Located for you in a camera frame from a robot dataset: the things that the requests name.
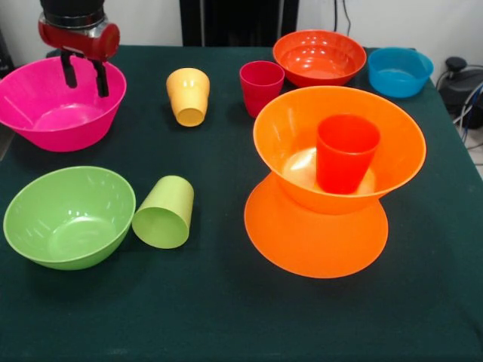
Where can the red plastic cup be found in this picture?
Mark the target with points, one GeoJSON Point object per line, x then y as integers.
{"type": "Point", "coordinates": [343, 162]}

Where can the green plastic bowl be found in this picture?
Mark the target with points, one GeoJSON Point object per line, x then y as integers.
{"type": "Point", "coordinates": [68, 211]}

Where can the orange plastic bowl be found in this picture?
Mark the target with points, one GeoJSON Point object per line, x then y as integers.
{"type": "Point", "coordinates": [283, 124]}
{"type": "Point", "coordinates": [313, 245]}

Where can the black cabinet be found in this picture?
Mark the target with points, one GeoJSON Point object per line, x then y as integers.
{"type": "Point", "coordinates": [234, 22]}

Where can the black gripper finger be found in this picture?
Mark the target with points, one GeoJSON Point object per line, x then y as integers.
{"type": "Point", "coordinates": [101, 79]}
{"type": "Point", "coordinates": [69, 69]}

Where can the blue plastic bowl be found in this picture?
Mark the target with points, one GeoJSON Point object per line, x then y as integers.
{"type": "Point", "coordinates": [396, 84]}

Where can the dark green table cloth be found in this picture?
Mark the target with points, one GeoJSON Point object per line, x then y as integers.
{"type": "Point", "coordinates": [188, 301]}

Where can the green plastic cup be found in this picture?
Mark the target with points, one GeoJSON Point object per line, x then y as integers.
{"type": "Point", "coordinates": [162, 226]}

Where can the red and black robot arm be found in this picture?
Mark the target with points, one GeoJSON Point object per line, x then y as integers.
{"type": "Point", "coordinates": [71, 11]}

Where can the black equipment box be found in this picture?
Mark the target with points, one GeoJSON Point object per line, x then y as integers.
{"type": "Point", "coordinates": [4, 53]}

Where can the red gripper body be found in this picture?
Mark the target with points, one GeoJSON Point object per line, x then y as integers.
{"type": "Point", "coordinates": [83, 41]}

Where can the pink plastic bowl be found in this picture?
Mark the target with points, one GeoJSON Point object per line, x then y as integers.
{"type": "Point", "coordinates": [45, 124]}

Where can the magenta plastic cup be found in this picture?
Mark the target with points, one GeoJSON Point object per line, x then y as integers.
{"type": "Point", "coordinates": [260, 94]}

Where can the yellow plastic cup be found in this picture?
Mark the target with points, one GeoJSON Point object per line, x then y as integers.
{"type": "Point", "coordinates": [188, 98]}

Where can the red-orange plastic bowl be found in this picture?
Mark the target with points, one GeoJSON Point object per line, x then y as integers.
{"type": "Point", "coordinates": [320, 53]}

